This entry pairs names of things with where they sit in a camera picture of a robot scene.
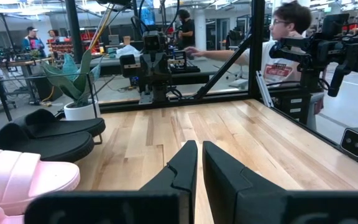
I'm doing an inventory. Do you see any wooden background table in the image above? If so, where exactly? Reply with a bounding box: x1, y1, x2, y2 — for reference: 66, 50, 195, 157
0, 57, 55, 122

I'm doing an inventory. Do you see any yellow cable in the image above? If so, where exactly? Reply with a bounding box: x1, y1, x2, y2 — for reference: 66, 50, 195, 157
41, 85, 55, 103

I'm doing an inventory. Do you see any black metal rig frame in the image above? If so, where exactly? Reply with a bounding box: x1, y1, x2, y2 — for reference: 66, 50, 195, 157
63, 0, 358, 175

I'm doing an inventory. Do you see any black slide sandal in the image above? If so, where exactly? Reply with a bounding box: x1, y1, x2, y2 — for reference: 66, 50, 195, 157
12, 108, 107, 140
0, 122, 95, 163

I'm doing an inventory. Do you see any person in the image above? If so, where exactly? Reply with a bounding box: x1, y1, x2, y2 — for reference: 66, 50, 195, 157
183, 0, 313, 85
21, 26, 46, 59
47, 29, 60, 44
177, 8, 196, 50

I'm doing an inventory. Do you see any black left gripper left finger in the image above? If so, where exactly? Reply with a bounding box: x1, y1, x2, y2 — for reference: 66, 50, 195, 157
24, 139, 198, 224

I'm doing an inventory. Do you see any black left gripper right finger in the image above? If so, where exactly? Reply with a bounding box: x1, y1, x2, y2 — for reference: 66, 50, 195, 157
202, 141, 358, 224

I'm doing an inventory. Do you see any black drawer cabinet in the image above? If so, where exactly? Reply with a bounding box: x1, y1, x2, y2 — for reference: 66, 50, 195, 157
270, 88, 325, 132

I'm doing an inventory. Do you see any silver aluminium profile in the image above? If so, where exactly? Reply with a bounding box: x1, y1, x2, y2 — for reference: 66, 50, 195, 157
255, 70, 275, 109

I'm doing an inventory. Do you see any grey keyboard desk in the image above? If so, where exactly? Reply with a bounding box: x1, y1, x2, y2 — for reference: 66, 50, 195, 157
90, 57, 229, 86

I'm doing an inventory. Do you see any snake plant in white pot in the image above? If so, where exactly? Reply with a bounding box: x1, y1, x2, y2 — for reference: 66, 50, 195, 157
40, 49, 103, 122

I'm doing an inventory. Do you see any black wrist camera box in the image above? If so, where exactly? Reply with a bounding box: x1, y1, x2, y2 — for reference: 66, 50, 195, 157
142, 30, 167, 53

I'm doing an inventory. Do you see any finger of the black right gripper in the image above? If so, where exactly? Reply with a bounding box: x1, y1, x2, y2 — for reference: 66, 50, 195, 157
157, 53, 168, 78
146, 53, 157, 78

